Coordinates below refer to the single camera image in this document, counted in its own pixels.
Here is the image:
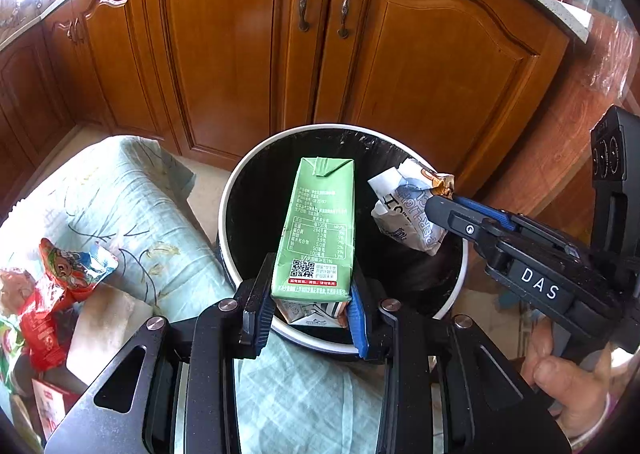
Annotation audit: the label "cartoon dog snack bag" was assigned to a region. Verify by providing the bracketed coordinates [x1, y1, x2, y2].
[368, 158, 454, 257]

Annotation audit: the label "green milk carton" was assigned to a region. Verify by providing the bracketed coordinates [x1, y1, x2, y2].
[271, 157, 355, 303]

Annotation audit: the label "red cartoon snack wrapper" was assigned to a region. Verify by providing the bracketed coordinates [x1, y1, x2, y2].
[18, 238, 118, 372]

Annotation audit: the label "white round trash bin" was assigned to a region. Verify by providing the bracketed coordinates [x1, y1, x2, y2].
[216, 122, 470, 356]

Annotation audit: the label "person's right hand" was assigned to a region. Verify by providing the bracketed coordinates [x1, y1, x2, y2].
[521, 317, 639, 453]

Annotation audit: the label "black bin liner bag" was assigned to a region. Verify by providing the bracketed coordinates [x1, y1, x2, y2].
[221, 127, 464, 335]

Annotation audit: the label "light green floral cloth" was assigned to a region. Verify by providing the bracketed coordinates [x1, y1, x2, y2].
[1, 136, 383, 453]

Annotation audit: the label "red white paper box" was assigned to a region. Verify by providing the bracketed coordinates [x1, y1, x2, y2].
[32, 379, 79, 440]

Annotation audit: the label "wooden lower cabinets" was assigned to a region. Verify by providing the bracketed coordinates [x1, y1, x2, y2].
[1, 0, 570, 210]

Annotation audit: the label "black camera box right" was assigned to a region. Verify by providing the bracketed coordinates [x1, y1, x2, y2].
[590, 105, 639, 284]

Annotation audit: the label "bronze cabinet handle right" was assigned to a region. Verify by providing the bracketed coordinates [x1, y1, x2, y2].
[337, 0, 352, 39]

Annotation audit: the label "bronze cabinet handle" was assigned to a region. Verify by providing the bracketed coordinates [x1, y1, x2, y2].
[337, 0, 352, 39]
[298, 0, 310, 32]

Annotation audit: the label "bronze cabinet handle left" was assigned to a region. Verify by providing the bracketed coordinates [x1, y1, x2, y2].
[298, 0, 310, 32]

